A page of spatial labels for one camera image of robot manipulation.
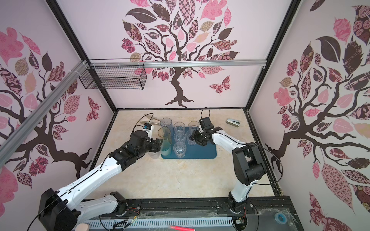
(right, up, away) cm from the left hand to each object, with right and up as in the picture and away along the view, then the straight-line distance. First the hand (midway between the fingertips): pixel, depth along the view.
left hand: (157, 142), depth 80 cm
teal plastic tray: (+22, -8, +12) cm, 27 cm away
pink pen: (+15, -40, -11) cm, 44 cm away
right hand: (+20, +1, +11) cm, 23 cm away
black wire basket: (-32, +44, +15) cm, 57 cm away
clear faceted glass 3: (+12, -7, +15) cm, 20 cm away
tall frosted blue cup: (+2, +12, +18) cm, 22 cm away
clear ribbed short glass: (+22, +9, +25) cm, 34 cm away
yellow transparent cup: (+1, +5, +14) cm, 15 cm away
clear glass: (+18, +3, +17) cm, 25 cm away
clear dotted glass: (-4, -9, +8) cm, 13 cm away
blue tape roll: (+64, -37, -9) cm, 75 cm away
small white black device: (+53, +11, +30) cm, 61 cm away
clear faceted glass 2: (+11, +2, +18) cm, 21 cm away
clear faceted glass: (+11, +9, +23) cm, 27 cm away
